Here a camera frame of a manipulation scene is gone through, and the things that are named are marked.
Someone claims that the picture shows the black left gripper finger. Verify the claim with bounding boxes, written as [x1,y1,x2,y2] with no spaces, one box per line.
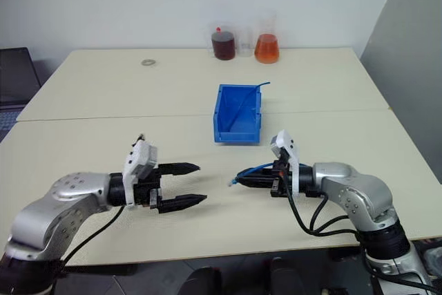
[157,162,202,178]
[160,193,209,214]

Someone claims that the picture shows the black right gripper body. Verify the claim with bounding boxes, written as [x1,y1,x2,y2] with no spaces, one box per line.
[269,156,295,200]

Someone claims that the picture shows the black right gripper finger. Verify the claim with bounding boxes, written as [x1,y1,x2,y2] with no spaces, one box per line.
[238,178,276,191]
[236,167,276,181]

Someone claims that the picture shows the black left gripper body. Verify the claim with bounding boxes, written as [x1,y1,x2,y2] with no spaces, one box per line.
[132,166,164,214]

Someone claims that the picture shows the blue plastic bin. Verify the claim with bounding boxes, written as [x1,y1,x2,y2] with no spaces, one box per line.
[213,83,262,145]

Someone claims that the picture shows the flask with orange liquid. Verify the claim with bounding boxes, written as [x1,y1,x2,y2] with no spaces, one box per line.
[253,9,281,65]

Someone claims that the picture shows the empty clear beaker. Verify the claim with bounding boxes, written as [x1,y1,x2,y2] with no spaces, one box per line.
[236,26,256,58]

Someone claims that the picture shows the beaker with dark liquid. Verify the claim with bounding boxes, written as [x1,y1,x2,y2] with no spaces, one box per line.
[210,22,238,62]

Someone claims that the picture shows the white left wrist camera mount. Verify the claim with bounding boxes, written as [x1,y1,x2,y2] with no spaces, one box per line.
[122,140,160,207]

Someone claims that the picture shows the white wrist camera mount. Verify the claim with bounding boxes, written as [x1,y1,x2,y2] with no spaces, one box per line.
[122,140,160,207]
[269,129,301,196]

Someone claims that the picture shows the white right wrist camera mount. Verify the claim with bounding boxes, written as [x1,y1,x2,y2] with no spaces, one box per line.
[269,129,301,196]

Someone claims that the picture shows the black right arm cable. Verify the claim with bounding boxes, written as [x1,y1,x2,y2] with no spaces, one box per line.
[283,169,361,238]

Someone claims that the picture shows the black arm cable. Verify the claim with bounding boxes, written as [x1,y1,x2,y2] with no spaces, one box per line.
[283,169,361,238]
[63,204,126,265]

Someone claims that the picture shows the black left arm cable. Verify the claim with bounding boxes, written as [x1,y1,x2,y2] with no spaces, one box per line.
[63,204,126,265]

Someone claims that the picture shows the thin blue cable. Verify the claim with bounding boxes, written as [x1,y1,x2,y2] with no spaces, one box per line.
[228,81,271,132]

